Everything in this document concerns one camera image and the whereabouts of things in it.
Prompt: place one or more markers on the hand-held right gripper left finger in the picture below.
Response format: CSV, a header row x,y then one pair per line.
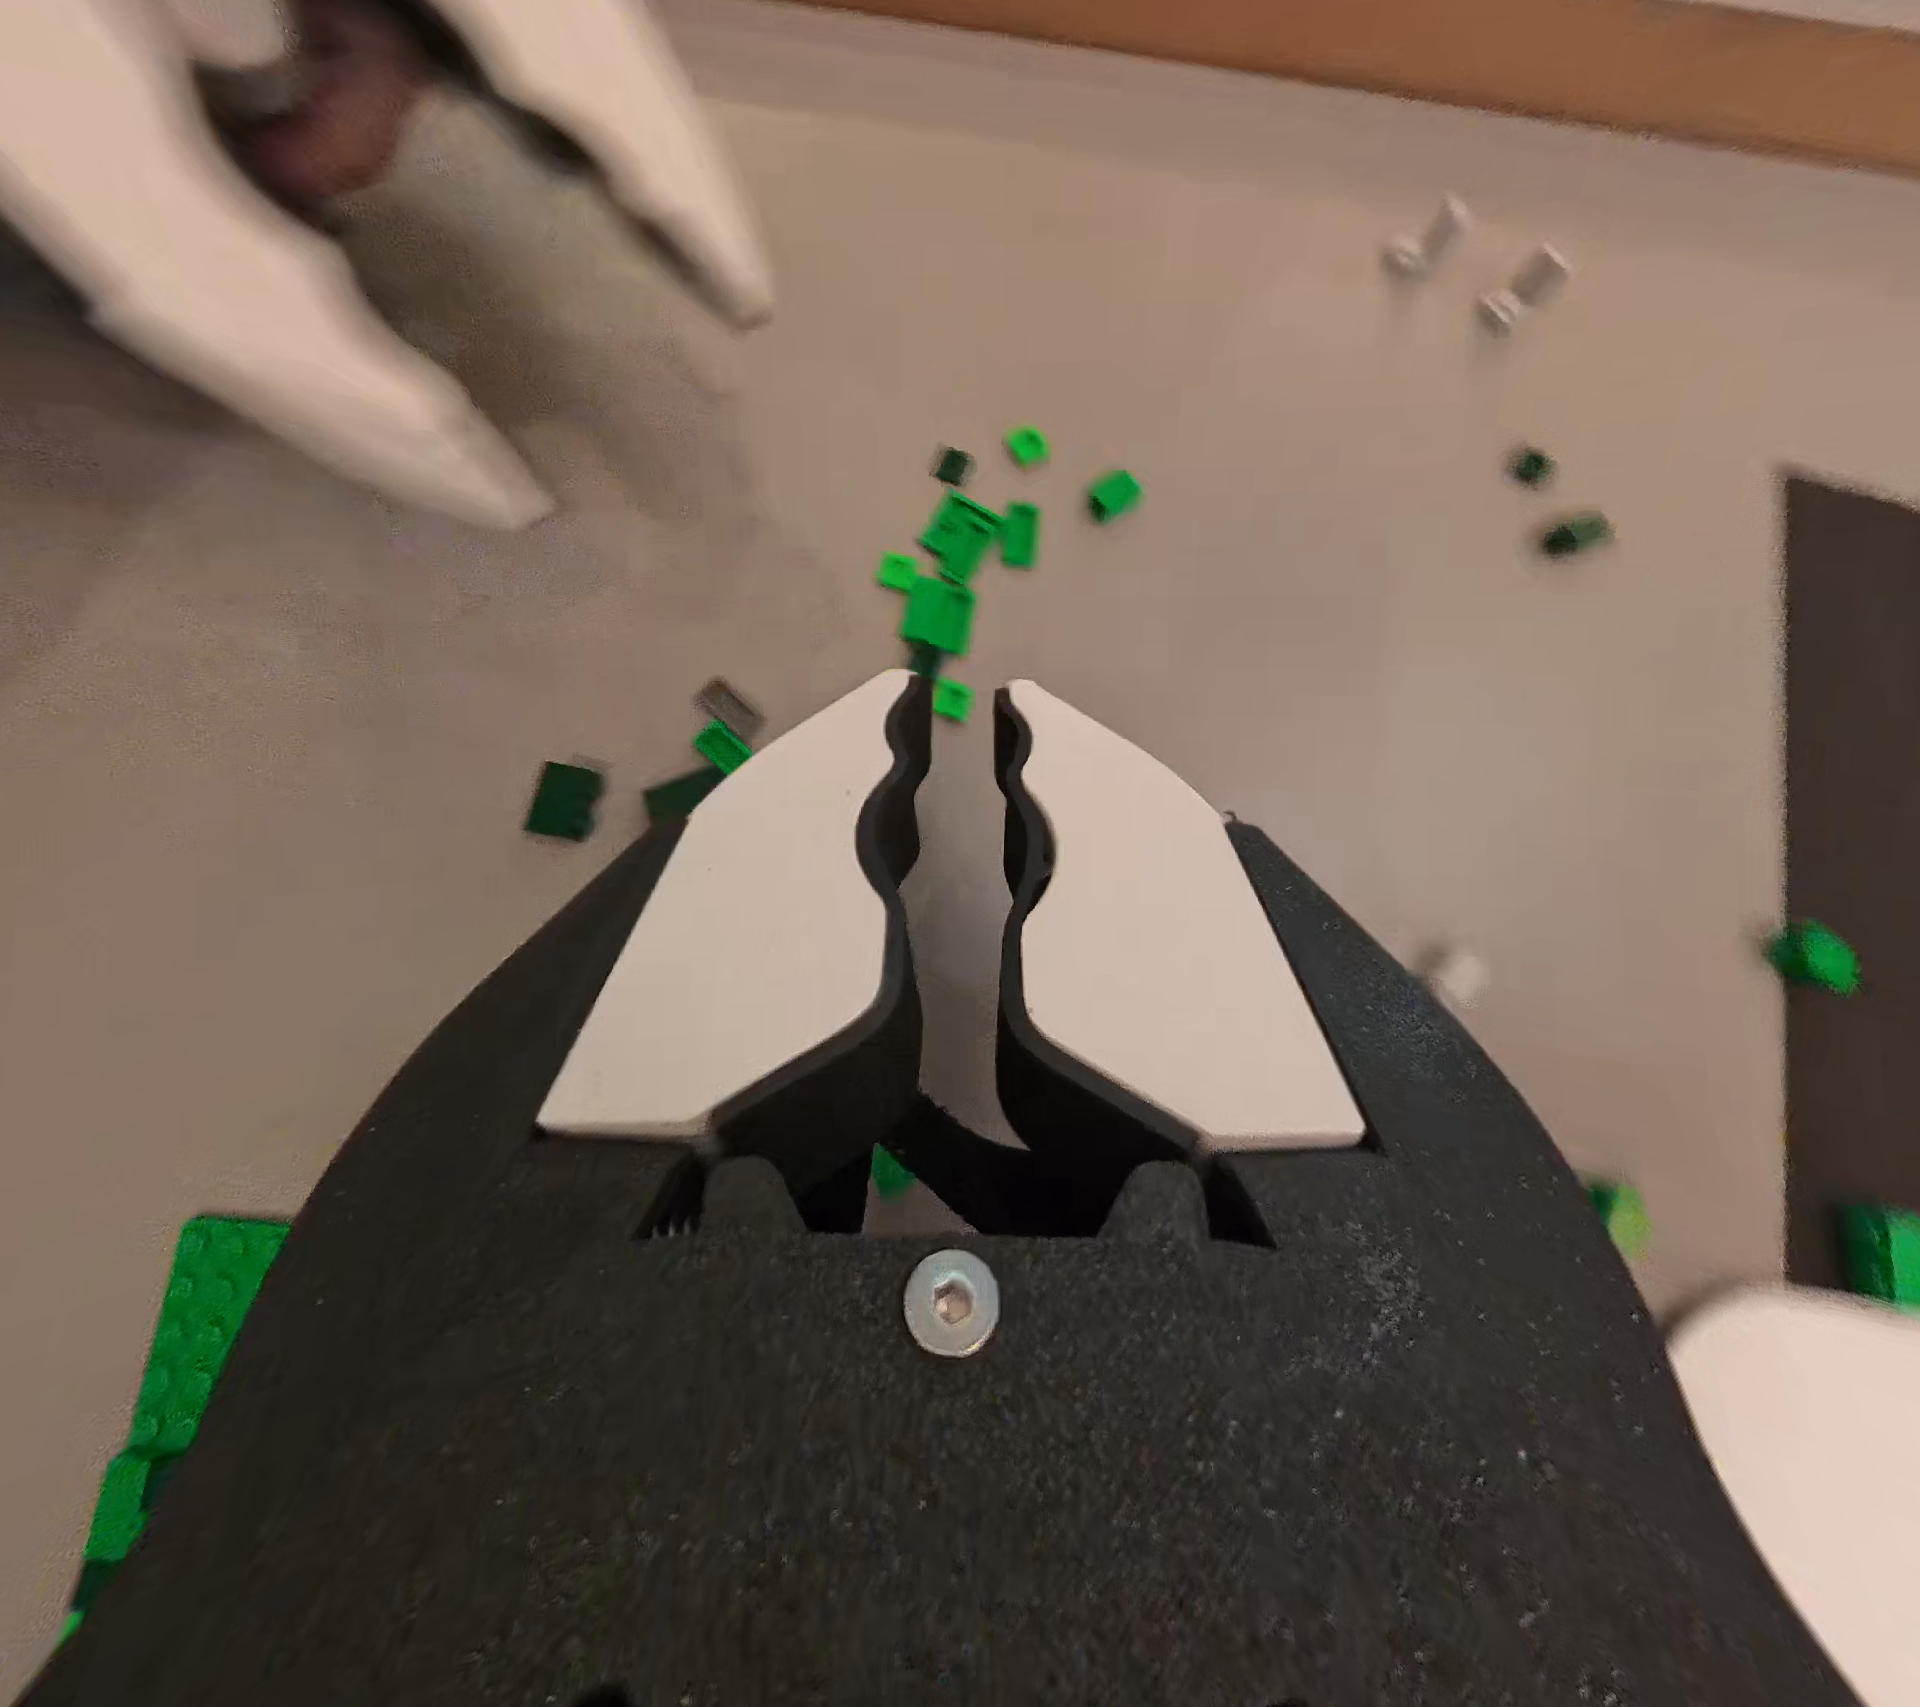
x,y
734,942

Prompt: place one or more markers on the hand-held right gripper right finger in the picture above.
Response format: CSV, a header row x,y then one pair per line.
x,y
1170,958

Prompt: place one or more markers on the pile of green bricks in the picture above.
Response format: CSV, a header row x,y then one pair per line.
x,y
938,612

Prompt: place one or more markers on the green brick plate assembly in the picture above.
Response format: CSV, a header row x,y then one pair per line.
x,y
189,1332

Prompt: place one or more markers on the grey desk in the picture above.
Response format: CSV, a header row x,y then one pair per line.
x,y
1350,718

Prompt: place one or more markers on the dark desk inset panel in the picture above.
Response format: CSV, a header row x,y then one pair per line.
x,y
1852,718

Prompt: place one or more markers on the small green brick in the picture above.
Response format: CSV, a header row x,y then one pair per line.
x,y
1813,958
891,1168
1621,1216
1883,1250
720,748

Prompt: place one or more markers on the dark green brick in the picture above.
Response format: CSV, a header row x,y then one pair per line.
x,y
566,802
1574,534
1531,466

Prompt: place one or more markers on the small grey tile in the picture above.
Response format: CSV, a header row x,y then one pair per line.
x,y
731,702

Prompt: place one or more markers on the small grey brick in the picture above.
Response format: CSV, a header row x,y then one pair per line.
x,y
1523,290
1428,236

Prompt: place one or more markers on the white mat with black edge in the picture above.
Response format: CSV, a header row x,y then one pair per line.
x,y
1815,1468

